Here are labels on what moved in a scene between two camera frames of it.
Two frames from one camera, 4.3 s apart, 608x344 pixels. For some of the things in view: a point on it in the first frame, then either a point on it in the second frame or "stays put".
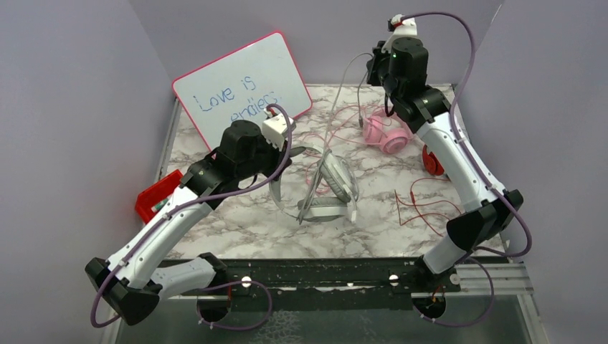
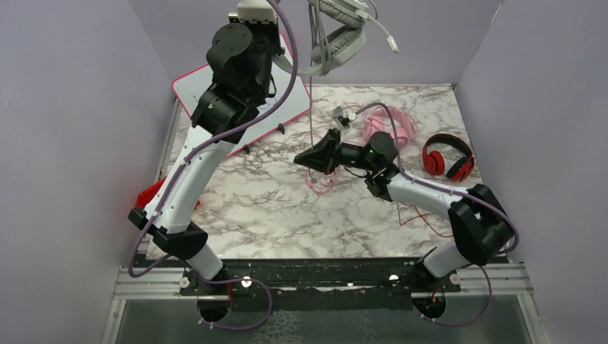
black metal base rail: (330, 280) stays put
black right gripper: (379, 56) to (325, 155)
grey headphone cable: (328, 123) to (321, 51)
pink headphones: (388, 132) stays put
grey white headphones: (339, 191) to (340, 41)
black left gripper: (279, 156) to (271, 29)
